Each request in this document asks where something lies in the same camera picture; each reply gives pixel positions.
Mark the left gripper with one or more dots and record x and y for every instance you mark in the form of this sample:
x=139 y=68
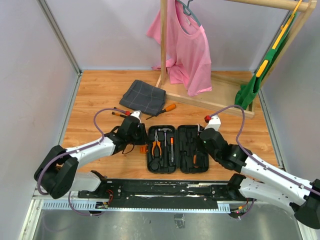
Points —
x=143 y=139

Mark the black handled nut driver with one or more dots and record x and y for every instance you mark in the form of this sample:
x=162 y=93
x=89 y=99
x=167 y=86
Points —
x=195 y=156

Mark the orange handled pliers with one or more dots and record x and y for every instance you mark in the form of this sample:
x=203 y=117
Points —
x=156 y=150

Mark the claw hammer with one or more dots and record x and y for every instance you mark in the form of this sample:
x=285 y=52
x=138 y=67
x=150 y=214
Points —
x=165 y=130

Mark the orange utility knife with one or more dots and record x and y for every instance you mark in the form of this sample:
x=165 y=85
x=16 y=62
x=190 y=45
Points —
x=172 y=150

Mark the black plastic tool case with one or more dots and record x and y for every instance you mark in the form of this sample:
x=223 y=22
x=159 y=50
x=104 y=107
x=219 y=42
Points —
x=184 y=149

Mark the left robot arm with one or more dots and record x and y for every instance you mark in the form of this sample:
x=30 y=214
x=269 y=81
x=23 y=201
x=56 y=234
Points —
x=58 y=175

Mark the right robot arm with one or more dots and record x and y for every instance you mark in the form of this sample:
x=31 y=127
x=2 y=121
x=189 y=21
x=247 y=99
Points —
x=256 y=179

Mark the small black screwdriver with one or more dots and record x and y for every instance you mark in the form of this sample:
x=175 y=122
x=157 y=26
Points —
x=119 y=110
x=119 y=115

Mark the grey folded cloth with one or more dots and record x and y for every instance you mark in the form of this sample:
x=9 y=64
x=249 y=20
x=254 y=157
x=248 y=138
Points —
x=144 y=97

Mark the orange black screwdriver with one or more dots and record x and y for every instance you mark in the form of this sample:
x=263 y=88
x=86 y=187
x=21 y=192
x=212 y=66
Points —
x=167 y=109

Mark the green garment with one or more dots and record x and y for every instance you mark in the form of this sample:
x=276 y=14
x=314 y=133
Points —
x=248 y=92

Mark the wooden clothes rack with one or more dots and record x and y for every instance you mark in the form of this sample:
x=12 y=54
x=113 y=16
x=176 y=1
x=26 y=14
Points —
x=227 y=85

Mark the pink t-shirt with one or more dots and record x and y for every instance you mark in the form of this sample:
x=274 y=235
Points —
x=189 y=61

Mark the teal clothes hanger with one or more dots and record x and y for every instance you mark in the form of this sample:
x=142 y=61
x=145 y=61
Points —
x=191 y=15

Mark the yellow clothes hanger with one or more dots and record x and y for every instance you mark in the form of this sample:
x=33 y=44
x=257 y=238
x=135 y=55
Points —
x=271 y=53

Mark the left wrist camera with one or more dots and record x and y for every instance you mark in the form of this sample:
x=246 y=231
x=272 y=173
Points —
x=137 y=114

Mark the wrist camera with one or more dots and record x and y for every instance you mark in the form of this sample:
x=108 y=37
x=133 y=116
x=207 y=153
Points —
x=137 y=114
x=213 y=122

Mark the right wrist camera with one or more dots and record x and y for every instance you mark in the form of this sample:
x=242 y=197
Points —
x=213 y=122

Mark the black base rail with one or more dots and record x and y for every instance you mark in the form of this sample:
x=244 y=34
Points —
x=163 y=195

